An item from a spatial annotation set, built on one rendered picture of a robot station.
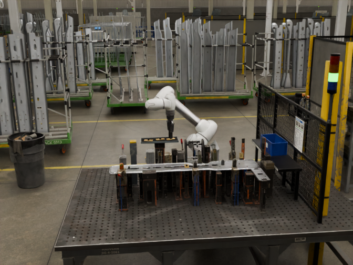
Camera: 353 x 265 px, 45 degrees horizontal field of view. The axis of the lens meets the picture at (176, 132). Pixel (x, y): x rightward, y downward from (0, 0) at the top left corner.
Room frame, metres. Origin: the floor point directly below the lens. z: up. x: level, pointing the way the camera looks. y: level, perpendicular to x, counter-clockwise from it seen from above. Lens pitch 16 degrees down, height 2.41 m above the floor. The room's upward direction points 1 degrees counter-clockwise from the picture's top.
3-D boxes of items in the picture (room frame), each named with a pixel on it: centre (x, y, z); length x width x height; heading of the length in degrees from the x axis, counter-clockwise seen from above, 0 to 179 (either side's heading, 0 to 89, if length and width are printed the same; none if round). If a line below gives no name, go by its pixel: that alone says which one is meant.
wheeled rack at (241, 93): (10.86, -0.96, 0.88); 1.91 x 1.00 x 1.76; 92
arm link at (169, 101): (4.00, 0.07, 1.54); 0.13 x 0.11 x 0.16; 109
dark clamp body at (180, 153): (3.86, -0.04, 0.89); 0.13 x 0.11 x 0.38; 5
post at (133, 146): (3.95, 0.43, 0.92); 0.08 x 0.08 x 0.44; 5
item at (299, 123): (3.66, -1.11, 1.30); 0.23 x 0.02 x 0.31; 5
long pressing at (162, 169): (3.65, -0.07, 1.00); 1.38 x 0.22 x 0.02; 95
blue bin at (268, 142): (3.99, -0.96, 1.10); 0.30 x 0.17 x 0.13; 10
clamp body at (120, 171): (3.43, 0.48, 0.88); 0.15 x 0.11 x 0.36; 5
